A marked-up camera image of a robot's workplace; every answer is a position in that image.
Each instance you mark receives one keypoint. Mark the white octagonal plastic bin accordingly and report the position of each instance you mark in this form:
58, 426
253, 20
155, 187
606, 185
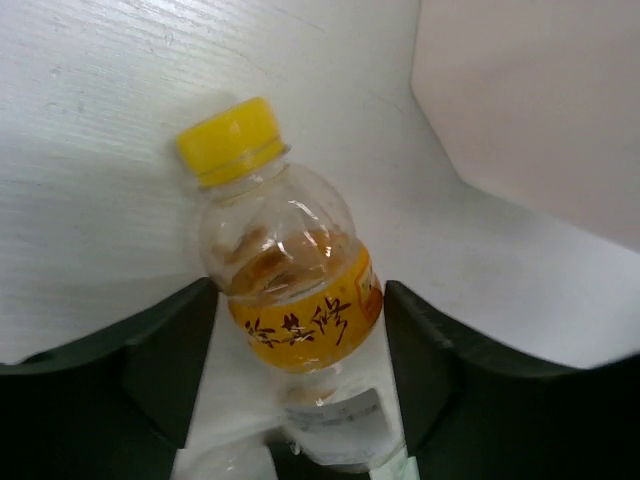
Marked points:
537, 102

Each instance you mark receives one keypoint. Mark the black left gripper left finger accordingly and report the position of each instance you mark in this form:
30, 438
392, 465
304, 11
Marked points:
116, 404

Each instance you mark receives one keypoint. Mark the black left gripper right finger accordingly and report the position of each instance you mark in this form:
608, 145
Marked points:
475, 408

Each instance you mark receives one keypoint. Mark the clear bottle yellow cap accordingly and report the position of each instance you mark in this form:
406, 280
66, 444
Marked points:
280, 243

